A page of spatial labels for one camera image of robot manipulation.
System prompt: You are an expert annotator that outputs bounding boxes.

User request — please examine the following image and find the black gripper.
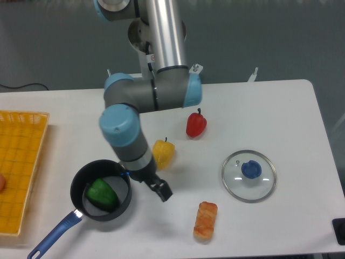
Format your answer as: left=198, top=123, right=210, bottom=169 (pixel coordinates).
left=120, top=158, right=173, bottom=202

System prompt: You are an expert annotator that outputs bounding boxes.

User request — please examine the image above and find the green bell pepper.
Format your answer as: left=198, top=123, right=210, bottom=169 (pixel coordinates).
left=85, top=178, right=119, bottom=213

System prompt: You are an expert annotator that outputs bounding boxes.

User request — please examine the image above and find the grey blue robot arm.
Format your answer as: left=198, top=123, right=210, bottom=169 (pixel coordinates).
left=94, top=1, right=202, bottom=201

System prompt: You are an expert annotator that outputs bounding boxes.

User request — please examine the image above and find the yellow bell pepper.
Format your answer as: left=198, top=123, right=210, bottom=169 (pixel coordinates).
left=152, top=138, right=175, bottom=170

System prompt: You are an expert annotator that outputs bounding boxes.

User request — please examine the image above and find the orange toy bread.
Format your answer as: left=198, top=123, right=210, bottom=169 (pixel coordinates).
left=193, top=201, right=218, bottom=241

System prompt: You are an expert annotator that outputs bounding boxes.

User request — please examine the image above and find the red bell pepper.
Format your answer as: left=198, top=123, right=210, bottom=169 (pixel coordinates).
left=185, top=108, right=207, bottom=138

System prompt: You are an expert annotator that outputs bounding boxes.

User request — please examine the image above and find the glass lid blue knob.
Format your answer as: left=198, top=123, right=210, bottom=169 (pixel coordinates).
left=221, top=149, right=277, bottom=203

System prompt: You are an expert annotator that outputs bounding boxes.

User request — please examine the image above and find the yellow woven basket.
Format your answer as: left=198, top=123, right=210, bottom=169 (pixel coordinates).
left=1, top=110, right=50, bottom=236

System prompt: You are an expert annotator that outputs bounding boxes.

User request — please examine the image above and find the orange object in basket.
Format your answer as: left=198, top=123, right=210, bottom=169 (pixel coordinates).
left=0, top=174, right=6, bottom=192

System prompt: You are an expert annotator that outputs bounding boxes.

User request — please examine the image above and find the black device at table edge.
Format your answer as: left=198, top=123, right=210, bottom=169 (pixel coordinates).
left=332, top=218, right=345, bottom=246

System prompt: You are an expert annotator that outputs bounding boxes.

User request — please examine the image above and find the black pot blue handle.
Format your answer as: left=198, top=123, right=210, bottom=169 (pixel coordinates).
left=27, top=160, right=132, bottom=258

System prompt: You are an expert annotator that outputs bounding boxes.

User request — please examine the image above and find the white right table bracket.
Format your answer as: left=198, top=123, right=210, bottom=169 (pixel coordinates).
left=248, top=67, right=258, bottom=83

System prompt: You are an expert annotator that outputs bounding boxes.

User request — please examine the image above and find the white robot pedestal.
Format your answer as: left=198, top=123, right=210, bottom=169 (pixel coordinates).
left=128, top=18, right=187, bottom=80

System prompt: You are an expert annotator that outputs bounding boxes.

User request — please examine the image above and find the black floor cable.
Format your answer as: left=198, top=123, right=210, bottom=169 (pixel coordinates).
left=0, top=83, right=50, bottom=91

